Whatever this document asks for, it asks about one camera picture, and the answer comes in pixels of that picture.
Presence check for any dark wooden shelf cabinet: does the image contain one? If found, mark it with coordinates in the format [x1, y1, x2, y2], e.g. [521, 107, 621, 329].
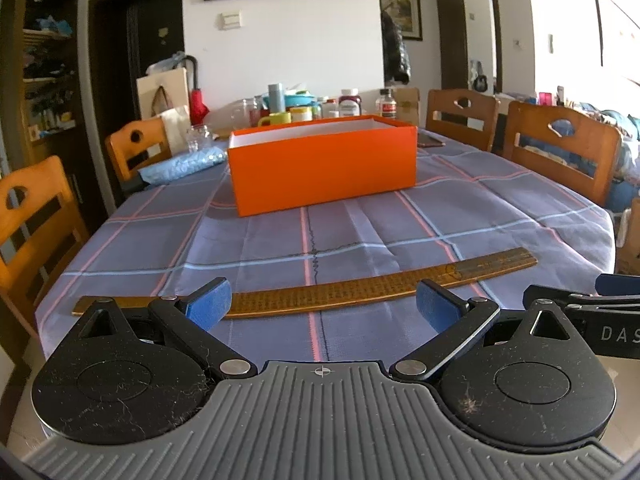
[0, 0, 94, 201]

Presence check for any dark bottle red label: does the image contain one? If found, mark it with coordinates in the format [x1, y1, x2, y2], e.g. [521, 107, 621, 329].
[375, 88, 397, 119]

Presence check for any yellow-green mug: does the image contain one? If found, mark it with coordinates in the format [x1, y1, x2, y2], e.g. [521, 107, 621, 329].
[257, 112, 292, 127]

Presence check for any wooden chair near left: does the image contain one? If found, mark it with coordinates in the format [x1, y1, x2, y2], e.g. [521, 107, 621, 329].
[1, 155, 89, 337]

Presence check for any purple supplement bottle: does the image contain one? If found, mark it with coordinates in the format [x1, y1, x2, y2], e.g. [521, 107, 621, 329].
[338, 88, 362, 117]

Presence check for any light blue tumbler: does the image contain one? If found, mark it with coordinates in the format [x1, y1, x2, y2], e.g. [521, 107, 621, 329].
[268, 82, 286, 114]

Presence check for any red umbrella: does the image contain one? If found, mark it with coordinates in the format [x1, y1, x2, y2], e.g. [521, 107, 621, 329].
[184, 55, 209, 126]

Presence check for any wooden chair near right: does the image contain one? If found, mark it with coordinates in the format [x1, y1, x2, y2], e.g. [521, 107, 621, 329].
[503, 101, 622, 206]

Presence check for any long wooden ruler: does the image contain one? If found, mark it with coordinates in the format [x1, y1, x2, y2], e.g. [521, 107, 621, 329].
[71, 246, 539, 320]

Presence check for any wooden chair far right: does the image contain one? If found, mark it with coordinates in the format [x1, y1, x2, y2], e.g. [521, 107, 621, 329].
[425, 89, 499, 152]

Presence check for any clear glass cup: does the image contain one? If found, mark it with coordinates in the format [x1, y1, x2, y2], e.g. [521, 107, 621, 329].
[186, 125, 214, 153]

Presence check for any teal food container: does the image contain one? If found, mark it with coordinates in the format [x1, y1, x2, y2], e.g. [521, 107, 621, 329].
[284, 93, 316, 110]

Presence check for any clear glass jar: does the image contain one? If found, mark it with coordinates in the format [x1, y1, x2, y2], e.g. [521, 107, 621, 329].
[240, 98, 262, 128]

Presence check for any white paper bag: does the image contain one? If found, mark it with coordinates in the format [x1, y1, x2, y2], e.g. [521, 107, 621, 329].
[137, 67, 191, 155]

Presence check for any orange cardboard box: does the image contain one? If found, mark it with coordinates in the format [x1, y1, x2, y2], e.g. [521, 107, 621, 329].
[228, 115, 418, 217]

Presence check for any small framed landscape picture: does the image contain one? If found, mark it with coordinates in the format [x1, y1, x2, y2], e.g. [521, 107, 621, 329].
[380, 0, 423, 41]

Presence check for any white jar yellow lid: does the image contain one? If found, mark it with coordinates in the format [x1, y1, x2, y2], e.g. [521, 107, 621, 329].
[288, 106, 314, 122]

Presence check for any wooden chair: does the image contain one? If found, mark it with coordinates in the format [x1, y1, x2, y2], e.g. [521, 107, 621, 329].
[105, 117, 171, 184]
[503, 101, 622, 206]
[1, 155, 89, 337]
[425, 89, 499, 152]

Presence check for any brown cardboard box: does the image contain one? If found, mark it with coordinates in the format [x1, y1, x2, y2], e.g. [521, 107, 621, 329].
[393, 87, 421, 127]

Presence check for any wooden chair far left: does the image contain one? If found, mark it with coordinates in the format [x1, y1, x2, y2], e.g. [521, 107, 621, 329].
[105, 117, 171, 184]

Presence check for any black jacket hanging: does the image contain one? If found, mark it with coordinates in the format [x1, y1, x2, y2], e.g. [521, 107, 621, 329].
[381, 10, 411, 86]

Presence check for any white wall switch panel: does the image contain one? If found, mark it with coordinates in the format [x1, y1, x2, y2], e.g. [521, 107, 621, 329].
[219, 11, 243, 30]

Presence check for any black handbag hanging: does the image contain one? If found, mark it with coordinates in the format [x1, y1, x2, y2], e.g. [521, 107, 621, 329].
[471, 60, 488, 93]

